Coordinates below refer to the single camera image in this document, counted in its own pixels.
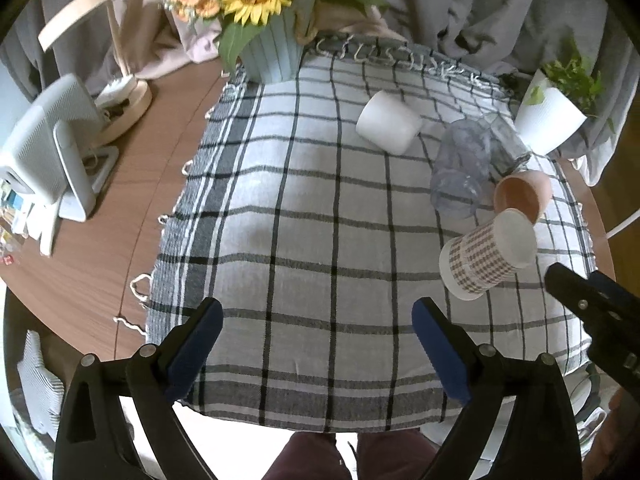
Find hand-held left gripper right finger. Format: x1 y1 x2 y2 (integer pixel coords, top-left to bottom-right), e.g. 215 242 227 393
411 297 584 480

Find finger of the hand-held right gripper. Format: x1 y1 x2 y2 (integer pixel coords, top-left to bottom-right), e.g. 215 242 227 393
544 262 640 401

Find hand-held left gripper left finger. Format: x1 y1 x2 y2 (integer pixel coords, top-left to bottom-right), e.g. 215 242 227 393
54 297 224 480

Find checkered paper cup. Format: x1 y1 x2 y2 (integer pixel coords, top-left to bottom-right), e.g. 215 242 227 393
439 209 537 301

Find orange cup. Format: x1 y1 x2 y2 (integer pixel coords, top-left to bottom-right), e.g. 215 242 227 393
493 170 553 224

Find clear glass cup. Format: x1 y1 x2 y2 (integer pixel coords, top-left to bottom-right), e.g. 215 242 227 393
481 113 533 179

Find clear plastic cup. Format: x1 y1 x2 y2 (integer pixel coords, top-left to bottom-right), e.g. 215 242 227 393
430 119 493 219

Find white ceramic cup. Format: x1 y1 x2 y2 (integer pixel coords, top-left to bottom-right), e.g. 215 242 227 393
356 90 423 156

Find person's maroon trousers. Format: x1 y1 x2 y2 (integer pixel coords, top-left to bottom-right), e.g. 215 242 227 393
261 429 439 480

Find checkered tablecloth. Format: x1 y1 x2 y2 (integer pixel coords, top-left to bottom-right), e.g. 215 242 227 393
114 34 598 434

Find grey star-shaped cushion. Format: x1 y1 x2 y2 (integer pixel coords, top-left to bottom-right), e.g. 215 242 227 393
17 330 66 442

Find white plant pot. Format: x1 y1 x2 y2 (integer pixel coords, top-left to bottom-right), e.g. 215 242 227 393
514 69 588 156

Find green potted plant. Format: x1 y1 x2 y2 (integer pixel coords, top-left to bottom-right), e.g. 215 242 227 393
524 35 617 134

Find white desk fan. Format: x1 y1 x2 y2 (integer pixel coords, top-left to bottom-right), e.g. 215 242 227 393
0 74 120 223

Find grey curtain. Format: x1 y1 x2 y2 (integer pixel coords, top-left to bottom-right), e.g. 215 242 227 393
0 0 623 187

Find wooden desk lamp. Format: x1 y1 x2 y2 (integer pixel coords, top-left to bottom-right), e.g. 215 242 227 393
38 0 153 144

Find light blue ribbed vase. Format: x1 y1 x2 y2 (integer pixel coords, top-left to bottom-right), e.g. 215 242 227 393
237 0 319 84

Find white cable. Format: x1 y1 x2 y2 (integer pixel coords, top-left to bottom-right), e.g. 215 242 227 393
607 207 640 240

